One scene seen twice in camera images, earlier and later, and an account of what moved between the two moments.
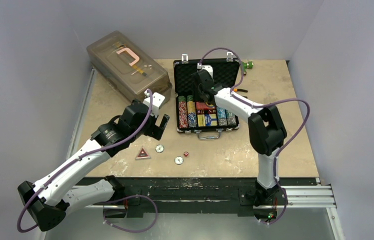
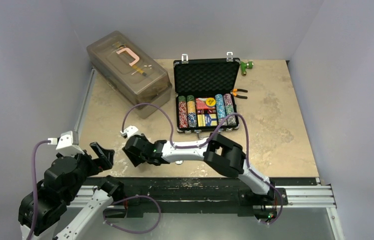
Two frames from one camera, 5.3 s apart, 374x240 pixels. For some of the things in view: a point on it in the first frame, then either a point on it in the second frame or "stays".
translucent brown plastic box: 126,69 stays
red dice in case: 205,111 stays
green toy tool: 249,65 stays
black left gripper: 155,131 → 104,159
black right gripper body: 203,91 → 133,149
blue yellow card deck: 207,120 stays
